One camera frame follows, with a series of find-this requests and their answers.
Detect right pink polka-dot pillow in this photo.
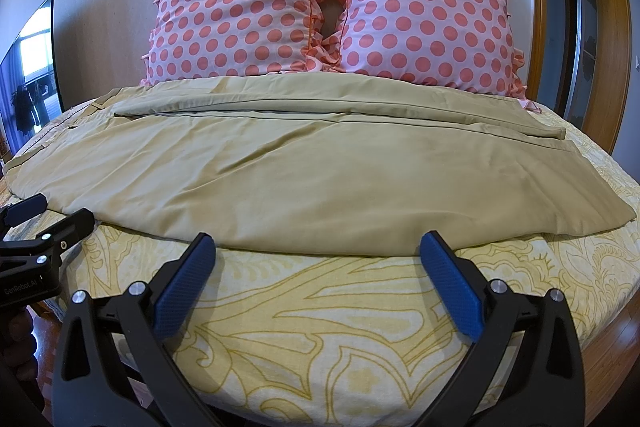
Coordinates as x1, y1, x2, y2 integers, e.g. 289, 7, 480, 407
321, 0, 536, 110

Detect black flat television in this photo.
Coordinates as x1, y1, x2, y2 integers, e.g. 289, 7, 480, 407
1, 0, 63, 155

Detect left pink polka-dot pillow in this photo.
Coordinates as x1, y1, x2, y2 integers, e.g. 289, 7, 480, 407
141, 0, 332, 86

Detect pink polka-dot pillow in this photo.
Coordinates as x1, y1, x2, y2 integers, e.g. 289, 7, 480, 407
321, 0, 536, 110
141, 0, 332, 86

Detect khaki pants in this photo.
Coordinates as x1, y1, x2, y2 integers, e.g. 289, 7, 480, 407
6, 72, 636, 257

